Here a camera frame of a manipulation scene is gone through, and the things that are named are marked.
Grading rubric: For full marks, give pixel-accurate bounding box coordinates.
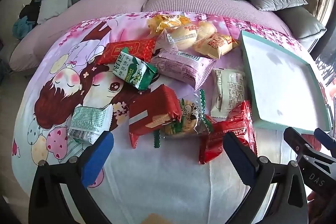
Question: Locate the pink sofa seat cover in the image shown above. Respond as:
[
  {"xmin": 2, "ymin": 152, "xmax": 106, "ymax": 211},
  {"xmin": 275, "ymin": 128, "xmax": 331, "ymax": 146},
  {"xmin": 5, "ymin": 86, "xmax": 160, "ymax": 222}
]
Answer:
[{"xmin": 9, "ymin": 0, "xmax": 291, "ymax": 72}]

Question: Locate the grey pillow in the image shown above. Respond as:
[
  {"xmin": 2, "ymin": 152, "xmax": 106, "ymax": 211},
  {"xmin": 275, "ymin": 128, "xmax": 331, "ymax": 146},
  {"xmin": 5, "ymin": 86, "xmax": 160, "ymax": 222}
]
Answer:
[{"xmin": 250, "ymin": 0, "xmax": 308, "ymax": 11}]

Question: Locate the pink cartoon tablecloth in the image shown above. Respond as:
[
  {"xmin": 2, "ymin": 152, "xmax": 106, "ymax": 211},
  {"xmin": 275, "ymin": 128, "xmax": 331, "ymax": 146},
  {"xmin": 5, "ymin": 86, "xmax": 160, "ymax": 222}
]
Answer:
[{"xmin": 11, "ymin": 11, "xmax": 332, "ymax": 224}]

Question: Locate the light grey left cushion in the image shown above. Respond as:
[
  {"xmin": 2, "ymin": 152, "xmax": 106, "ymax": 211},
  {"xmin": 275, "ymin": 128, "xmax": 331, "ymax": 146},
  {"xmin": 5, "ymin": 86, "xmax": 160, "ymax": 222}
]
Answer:
[{"xmin": 37, "ymin": 0, "xmax": 72, "ymax": 24}]

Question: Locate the dark clothes pile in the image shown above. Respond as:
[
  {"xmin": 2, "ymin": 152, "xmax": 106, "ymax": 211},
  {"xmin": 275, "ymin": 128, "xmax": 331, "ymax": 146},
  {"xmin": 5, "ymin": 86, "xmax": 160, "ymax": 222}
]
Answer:
[{"xmin": 12, "ymin": 0, "xmax": 42, "ymax": 40}]

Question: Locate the pink snack packet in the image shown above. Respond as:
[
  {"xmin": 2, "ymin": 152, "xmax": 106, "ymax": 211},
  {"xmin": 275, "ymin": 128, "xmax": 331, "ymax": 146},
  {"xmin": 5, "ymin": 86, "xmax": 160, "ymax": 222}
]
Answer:
[{"xmin": 150, "ymin": 49, "xmax": 216, "ymax": 90}]

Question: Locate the swiss roll beige packet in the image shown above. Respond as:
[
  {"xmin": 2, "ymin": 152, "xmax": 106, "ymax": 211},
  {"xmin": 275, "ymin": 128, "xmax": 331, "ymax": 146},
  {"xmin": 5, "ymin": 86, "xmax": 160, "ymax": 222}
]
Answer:
[{"xmin": 193, "ymin": 33, "xmax": 239, "ymax": 60}]

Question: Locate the right hand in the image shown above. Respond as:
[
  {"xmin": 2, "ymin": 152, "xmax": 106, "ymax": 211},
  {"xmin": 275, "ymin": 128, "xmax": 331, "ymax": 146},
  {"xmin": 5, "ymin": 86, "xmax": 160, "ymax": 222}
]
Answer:
[{"xmin": 307, "ymin": 192, "xmax": 336, "ymax": 224}]

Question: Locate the pale green striped packet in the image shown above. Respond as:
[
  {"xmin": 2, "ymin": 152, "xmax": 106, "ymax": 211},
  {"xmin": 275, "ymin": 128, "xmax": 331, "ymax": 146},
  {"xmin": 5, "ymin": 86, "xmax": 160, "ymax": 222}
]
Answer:
[{"xmin": 68, "ymin": 105, "xmax": 113, "ymax": 145}]

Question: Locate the green cow biscuit packet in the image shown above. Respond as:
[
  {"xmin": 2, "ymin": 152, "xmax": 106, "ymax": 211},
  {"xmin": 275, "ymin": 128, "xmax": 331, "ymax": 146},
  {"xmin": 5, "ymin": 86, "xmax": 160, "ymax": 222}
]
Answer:
[{"xmin": 154, "ymin": 89, "xmax": 213, "ymax": 148}]

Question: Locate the red gold packet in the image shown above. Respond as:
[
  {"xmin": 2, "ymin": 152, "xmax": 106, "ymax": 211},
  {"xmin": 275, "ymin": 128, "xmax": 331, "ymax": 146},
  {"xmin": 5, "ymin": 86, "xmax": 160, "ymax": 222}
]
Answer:
[{"xmin": 96, "ymin": 39, "xmax": 156, "ymax": 65}]

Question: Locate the clear round bun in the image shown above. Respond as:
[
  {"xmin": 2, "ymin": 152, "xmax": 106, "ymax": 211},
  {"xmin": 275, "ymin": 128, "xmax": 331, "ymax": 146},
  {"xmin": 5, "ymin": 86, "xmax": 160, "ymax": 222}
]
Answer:
[{"xmin": 157, "ymin": 24, "xmax": 198, "ymax": 51}]

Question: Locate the yellow jelly cup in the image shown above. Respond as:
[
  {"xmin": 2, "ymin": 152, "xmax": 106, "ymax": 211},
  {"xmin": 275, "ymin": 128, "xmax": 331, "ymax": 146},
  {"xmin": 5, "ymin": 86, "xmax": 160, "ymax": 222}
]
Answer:
[{"xmin": 197, "ymin": 20, "xmax": 217, "ymax": 40}]

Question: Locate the yellow soft bread packet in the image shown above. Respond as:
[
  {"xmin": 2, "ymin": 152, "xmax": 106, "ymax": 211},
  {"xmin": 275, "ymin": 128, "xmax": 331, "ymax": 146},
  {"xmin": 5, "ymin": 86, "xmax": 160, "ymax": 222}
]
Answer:
[{"xmin": 147, "ymin": 15, "xmax": 191, "ymax": 36}]

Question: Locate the green milk biscuit pack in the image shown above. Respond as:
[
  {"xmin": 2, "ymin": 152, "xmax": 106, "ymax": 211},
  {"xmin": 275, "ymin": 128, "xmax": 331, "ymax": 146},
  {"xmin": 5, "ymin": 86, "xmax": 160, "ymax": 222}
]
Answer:
[{"xmin": 112, "ymin": 50, "xmax": 158, "ymax": 91}]

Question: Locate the red crinkled snack packet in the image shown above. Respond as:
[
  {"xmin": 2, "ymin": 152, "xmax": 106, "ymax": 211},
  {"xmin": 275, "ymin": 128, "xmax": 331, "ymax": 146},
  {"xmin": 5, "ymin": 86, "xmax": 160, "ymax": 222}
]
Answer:
[{"xmin": 198, "ymin": 100, "xmax": 257, "ymax": 164}]

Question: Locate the teal shallow box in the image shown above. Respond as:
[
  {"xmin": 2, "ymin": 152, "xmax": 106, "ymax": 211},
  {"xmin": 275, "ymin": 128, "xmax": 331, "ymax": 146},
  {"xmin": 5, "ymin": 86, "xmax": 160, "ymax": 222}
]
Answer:
[{"xmin": 239, "ymin": 31, "xmax": 332, "ymax": 134}]

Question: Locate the cream white snack packet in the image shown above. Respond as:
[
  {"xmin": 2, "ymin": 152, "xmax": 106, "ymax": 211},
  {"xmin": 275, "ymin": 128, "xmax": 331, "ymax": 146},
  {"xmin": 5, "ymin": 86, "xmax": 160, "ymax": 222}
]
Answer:
[{"xmin": 210, "ymin": 68, "xmax": 245, "ymax": 119}]

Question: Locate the red wafer snack pack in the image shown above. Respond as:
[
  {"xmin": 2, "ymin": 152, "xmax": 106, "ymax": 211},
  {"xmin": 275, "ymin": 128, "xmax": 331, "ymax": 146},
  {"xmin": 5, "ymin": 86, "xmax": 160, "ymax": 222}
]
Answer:
[{"xmin": 129, "ymin": 84, "xmax": 182, "ymax": 149}]

